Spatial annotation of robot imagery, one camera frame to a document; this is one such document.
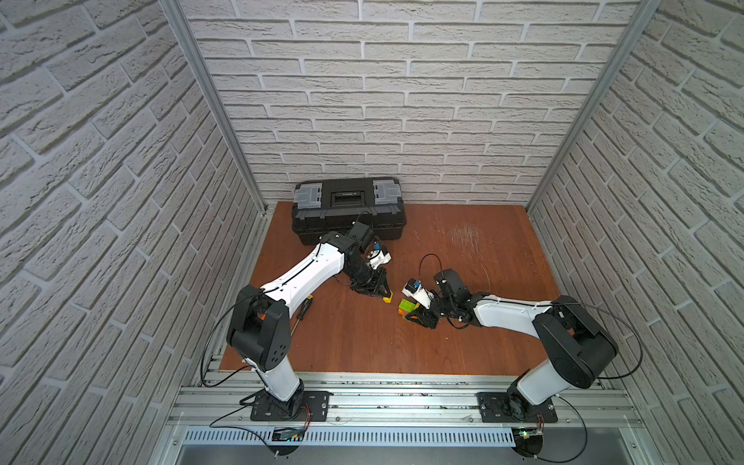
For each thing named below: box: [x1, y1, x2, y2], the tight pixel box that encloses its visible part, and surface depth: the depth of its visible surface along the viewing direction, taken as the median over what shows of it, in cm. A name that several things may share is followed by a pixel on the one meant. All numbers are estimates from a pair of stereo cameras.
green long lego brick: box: [398, 298, 418, 313], surface depth 87 cm
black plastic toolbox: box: [291, 177, 407, 246], surface depth 100 cm
